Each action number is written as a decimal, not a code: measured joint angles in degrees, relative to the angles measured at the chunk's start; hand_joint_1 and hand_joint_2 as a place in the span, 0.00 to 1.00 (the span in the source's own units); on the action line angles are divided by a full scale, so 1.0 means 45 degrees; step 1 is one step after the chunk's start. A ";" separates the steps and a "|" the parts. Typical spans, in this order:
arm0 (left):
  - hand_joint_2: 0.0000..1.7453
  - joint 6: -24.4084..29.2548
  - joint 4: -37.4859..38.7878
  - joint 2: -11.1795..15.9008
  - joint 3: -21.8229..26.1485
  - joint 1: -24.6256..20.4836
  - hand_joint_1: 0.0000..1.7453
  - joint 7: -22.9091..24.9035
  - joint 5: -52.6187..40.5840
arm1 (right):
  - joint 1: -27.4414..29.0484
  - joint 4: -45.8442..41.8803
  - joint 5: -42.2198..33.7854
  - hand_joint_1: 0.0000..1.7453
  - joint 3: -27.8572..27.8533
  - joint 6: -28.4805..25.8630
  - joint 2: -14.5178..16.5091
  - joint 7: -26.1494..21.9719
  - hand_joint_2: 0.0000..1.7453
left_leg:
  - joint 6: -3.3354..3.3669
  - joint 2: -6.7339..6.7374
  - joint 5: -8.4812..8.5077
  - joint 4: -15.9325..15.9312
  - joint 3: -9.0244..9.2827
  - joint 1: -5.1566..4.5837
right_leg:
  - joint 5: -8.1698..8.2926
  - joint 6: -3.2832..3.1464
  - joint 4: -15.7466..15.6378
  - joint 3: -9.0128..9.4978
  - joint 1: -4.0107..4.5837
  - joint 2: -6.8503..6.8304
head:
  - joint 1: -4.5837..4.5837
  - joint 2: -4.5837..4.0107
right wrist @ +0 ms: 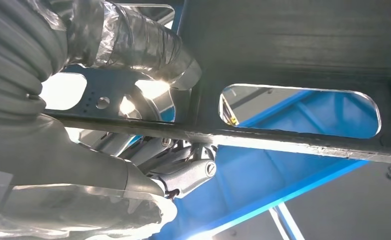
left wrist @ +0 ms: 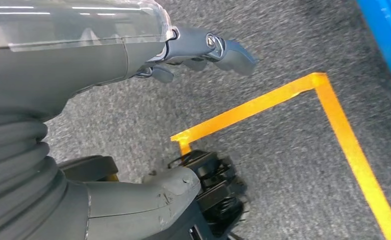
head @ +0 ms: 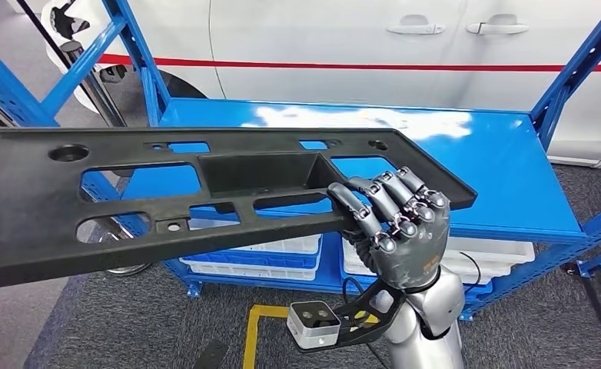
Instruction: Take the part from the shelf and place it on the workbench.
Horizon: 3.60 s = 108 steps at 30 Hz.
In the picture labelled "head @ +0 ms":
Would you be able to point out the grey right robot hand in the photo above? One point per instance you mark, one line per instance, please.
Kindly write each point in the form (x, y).
(412, 249)

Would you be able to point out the long black plastic part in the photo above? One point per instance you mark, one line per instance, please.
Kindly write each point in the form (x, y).
(25, 203)

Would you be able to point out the blue metal shelf rack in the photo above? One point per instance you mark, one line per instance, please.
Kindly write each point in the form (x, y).
(484, 168)

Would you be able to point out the white plastic bin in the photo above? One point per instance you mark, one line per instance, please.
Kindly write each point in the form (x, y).
(484, 277)
(300, 245)
(259, 272)
(494, 252)

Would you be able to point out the yellow floor tape square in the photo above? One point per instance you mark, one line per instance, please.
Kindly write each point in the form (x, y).
(251, 341)

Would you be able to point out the white car red stripe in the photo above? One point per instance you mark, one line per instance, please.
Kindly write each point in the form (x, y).
(331, 40)

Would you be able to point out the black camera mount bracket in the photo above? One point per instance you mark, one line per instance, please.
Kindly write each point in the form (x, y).
(377, 305)

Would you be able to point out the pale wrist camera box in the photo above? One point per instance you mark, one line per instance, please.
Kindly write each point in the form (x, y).
(313, 326)

